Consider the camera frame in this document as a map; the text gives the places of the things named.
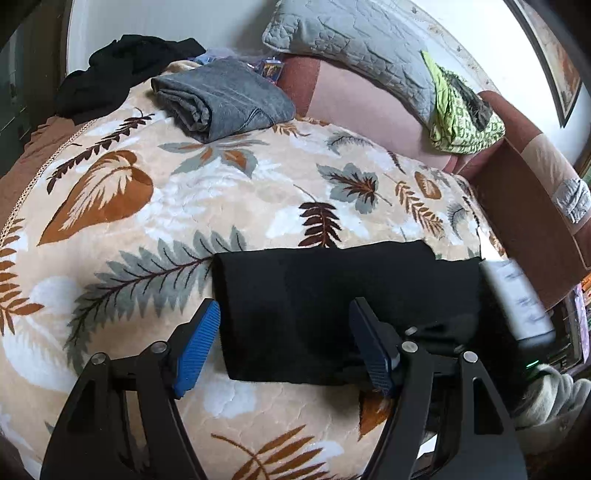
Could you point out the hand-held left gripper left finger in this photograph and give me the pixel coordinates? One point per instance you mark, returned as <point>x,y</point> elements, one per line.
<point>199,350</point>

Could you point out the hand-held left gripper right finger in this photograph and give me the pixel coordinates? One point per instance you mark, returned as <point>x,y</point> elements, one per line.
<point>369,344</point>

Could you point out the black pants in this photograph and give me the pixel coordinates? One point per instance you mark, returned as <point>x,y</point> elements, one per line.
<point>300,314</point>

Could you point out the person's right forearm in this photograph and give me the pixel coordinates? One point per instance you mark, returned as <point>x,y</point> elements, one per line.
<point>554,397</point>

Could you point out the leaf print blanket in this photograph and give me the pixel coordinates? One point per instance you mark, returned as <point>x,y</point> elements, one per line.
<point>138,258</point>

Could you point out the brown and beige pillow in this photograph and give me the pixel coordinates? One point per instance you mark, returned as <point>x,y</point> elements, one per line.
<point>540,138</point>

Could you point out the green patterned cloth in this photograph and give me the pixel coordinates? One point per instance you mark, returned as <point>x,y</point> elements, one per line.
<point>457,127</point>

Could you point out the pink and brown bed sheet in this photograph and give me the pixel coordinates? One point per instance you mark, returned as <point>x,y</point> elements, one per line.
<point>369,115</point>

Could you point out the folded grey jeans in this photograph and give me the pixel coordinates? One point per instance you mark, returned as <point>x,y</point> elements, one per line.
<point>221,97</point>

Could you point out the colourful printed packet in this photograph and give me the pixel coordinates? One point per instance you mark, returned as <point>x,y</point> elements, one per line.
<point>268,69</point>

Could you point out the black clothing pile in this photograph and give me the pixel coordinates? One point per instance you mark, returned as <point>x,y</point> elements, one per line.
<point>106,74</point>

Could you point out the grey quilted pillow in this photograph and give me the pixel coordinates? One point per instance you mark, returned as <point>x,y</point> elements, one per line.
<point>351,37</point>

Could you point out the framed wall picture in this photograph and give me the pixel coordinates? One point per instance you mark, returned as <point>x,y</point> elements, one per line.
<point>554,60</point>

